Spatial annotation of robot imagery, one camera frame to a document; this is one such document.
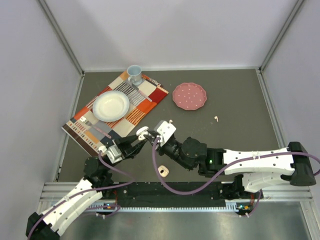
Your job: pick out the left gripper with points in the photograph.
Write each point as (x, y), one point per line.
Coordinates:
(126, 148)

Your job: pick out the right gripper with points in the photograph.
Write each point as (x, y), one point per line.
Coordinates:
(151, 138)

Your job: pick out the white earbuds charging case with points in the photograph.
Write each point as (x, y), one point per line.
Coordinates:
(142, 133)

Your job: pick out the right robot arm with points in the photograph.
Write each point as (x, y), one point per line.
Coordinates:
(253, 170)

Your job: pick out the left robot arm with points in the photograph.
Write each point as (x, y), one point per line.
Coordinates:
(96, 184)

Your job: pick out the beige earbuds charging case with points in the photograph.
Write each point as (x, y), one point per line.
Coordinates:
(163, 171)

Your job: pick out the white bowl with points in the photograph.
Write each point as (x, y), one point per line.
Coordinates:
(111, 106)

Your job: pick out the patchwork placemat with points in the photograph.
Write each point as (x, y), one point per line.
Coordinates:
(90, 139)

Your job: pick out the pink dotted plate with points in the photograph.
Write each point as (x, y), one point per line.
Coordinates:
(189, 96)

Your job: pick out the light blue cup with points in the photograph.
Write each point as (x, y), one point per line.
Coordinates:
(135, 75)

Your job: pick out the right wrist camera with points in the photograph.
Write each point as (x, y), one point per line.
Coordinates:
(165, 130)

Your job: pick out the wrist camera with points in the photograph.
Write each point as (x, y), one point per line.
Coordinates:
(113, 153)
(165, 130)

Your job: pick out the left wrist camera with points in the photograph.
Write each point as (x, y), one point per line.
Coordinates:
(113, 153)

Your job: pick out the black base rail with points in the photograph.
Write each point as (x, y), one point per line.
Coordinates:
(155, 195)

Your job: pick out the knife with pink handle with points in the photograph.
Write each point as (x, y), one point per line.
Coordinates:
(139, 91)

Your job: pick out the fork with pink handle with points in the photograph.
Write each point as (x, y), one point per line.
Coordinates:
(88, 123)

